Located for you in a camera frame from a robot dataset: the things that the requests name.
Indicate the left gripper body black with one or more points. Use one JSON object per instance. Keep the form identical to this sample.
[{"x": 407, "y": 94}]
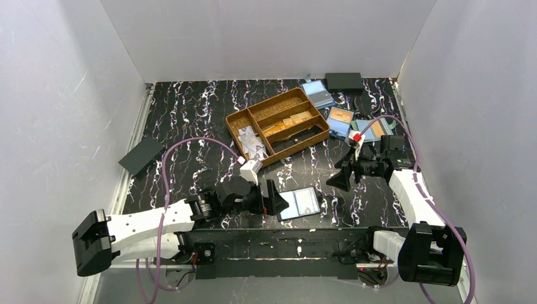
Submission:
[{"x": 263, "y": 199}]

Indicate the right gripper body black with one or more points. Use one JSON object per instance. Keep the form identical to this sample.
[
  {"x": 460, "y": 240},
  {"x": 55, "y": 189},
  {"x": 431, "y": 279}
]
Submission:
[{"x": 353, "y": 171}]

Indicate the black leather card holder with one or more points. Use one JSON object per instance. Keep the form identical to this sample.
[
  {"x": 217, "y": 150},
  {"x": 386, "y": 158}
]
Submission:
[{"x": 302, "y": 202}]

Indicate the green card wallet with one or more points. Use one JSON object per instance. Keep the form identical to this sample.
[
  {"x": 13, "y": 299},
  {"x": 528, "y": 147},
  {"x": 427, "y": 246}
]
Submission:
[{"x": 380, "y": 128}]

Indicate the dark grey card case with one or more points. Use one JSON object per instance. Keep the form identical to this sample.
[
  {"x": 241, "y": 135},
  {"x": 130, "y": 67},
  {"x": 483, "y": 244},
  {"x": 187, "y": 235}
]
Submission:
[{"x": 141, "y": 156}]

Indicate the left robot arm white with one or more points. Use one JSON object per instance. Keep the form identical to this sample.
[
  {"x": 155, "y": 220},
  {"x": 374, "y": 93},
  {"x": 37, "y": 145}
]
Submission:
[{"x": 161, "y": 234}]

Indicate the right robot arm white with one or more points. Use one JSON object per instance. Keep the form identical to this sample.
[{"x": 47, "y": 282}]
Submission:
[{"x": 430, "y": 253}]

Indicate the black cards in tray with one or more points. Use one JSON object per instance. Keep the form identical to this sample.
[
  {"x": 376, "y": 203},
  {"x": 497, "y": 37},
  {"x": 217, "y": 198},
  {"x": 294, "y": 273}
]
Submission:
[{"x": 299, "y": 137}]

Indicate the white cards in tray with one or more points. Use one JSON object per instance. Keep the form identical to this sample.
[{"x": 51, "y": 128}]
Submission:
[{"x": 252, "y": 144}]

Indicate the blue card holder orange card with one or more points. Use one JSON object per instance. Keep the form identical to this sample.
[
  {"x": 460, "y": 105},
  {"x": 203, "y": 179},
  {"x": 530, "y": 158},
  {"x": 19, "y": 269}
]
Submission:
[{"x": 339, "y": 121}]

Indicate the tan cards in tray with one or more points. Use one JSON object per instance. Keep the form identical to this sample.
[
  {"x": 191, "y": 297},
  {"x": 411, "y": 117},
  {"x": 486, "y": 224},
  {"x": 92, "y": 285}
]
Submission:
[{"x": 287, "y": 123}]

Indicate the light blue card holder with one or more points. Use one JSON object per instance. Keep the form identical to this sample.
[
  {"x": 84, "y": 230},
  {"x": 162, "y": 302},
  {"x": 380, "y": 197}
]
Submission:
[{"x": 318, "y": 94}]

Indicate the brown woven organizer tray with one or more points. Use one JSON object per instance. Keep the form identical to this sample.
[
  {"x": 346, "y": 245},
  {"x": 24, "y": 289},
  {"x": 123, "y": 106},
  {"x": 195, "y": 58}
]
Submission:
[{"x": 275, "y": 109}]

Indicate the black box at back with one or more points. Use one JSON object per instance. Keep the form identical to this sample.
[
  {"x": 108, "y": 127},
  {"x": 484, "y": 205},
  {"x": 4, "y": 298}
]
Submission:
[{"x": 344, "y": 82}]

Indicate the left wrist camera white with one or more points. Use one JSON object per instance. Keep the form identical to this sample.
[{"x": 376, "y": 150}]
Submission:
[{"x": 249, "y": 170}]

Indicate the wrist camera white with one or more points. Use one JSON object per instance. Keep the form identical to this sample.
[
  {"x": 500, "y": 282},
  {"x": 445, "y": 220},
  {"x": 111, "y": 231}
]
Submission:
[
  {"x": 249, "y": 170},
  {"x": 355, "y": 141}
]

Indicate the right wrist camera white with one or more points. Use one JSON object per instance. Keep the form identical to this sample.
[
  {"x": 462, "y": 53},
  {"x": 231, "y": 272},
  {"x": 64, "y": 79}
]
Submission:
[{"x": 355, "y": 141}]

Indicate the aluminium frame rail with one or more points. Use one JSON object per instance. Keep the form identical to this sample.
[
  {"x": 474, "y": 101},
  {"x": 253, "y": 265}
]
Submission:
[{"x": 92, "y": 244}]

